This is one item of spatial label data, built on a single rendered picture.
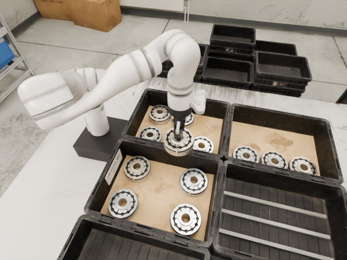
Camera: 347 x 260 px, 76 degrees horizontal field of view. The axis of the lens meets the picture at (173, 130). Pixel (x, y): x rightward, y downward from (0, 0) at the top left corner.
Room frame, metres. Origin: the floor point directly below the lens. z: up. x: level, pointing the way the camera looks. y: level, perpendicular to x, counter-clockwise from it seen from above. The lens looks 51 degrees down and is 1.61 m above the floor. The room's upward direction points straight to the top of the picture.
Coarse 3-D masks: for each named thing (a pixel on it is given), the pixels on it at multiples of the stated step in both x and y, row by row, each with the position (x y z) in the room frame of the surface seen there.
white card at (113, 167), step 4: (120, 152) 0.46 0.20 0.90; (116, 156) 0.43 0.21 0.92; (120, 156) 0.45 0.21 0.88; (116, 160) 0.43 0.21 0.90; (120, 160) 0.45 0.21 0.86; (112, 164) 0.40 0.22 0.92; (116, 164) 0.42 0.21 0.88; (112, 168) 0.39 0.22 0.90; (116, 168) 0.41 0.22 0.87; (108, 172) 0.37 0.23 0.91; (112, 172) 0.38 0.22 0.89; (108, 176) 0.36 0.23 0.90; (112, 176) 0.38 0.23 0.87; (108, 180) 0.35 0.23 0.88; (108, 184) 0.35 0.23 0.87
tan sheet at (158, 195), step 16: (160, 176) 0.40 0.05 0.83; (176, 176) 0.40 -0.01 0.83; (208, 176) 0.40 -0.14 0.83; (112, 192) 0.33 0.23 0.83; (144, 192) 0.33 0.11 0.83; (160, 192) 0.33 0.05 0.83; (176, 192) 0.33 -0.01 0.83; (208, 192) 0.33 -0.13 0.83; (144, 208) 0.27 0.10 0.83; (160, 208) 0.27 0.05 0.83; (208, 208) 0.27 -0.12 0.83; (144, 224) 0.22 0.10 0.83; (160, 224) 0.22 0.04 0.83
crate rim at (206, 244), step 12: (120, 144) 0.48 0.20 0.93; (144, 144) 0.48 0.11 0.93; (156, 144) 0.48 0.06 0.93; (204, 156) 0.42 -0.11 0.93; (108, 168) 0.38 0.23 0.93; (216, 180) 0.33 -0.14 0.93; (96, 192) 0.29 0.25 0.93; (216, 192) 0.29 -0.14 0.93; (216, 204) 0.25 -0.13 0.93; (96, 216) 0.21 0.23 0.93; (108, 216) 0.21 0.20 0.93; (144, 228) 0.18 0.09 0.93; (156, 228) 0.18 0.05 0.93; (180, 240) 0.15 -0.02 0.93; (192, 240) 0.15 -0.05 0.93
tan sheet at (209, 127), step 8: (144, 120) 0.69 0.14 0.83; (200, 120) 0.69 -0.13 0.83; (208, 120) 0.69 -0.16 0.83; (216, 120) 0.69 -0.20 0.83; (160, 128) 0.64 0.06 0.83; (168, 128) 0.64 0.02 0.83; (192, 128) 0.64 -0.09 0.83; (200, 128) 0.64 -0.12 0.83; (208, 128) 0.64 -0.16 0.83; (216, 128) 0.64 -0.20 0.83; (136, 136) 0.59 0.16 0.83; (200, 136) 0.59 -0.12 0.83; (208, 136) 0.59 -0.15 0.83; (216, 136) 0.59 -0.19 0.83; (216, 144) 0.55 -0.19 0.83; (216, 152) 0.51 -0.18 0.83
